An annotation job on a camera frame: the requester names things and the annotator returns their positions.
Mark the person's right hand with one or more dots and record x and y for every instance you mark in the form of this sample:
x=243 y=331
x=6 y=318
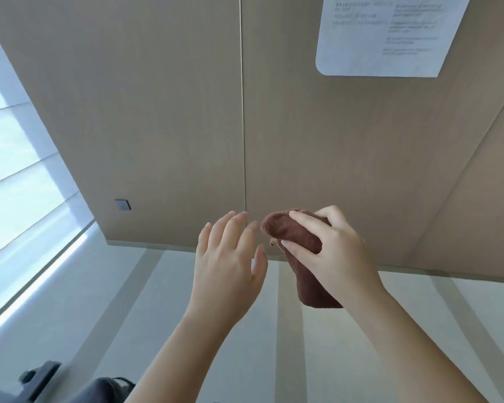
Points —
x=340 y=260

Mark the person's left hand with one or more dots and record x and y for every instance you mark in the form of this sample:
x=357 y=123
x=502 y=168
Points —
x=222 y=281

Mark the person's right thumb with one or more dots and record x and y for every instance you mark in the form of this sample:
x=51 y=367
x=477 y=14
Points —
x=300 y=251

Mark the person's right middle finger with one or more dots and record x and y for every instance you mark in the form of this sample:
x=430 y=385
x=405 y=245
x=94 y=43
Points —
x=334 y=216

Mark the person's left thumb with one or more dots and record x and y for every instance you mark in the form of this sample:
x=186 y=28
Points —
x=260 y=264

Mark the person's left little finger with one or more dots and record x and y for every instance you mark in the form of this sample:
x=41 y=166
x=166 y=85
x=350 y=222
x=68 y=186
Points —
x=203 y=241

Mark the person's left middle finger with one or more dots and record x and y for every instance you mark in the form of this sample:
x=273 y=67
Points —
x=234 y=232

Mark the brown sock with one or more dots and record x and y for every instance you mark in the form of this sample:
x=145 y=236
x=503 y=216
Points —
x=310 y=281

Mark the person's right forearm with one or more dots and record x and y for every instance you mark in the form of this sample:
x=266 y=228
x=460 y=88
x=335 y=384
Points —
x=407 y=352

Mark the person's left forearm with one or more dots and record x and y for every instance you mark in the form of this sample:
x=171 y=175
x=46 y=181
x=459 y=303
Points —
x=180 y=360

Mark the dark grey garment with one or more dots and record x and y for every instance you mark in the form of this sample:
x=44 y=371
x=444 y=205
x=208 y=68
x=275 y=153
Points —
x=103 y=392

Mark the white window blind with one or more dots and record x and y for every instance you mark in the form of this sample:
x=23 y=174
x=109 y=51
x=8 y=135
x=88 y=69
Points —
x=21 y=197

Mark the white printed paper sheet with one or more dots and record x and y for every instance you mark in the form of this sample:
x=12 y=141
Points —
x=390 y=33

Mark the black device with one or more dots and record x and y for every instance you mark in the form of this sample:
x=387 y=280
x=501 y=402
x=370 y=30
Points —
x=40 y=379

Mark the small grey wall plate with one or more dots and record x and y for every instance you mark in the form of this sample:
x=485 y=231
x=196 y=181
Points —
x=122 y=205

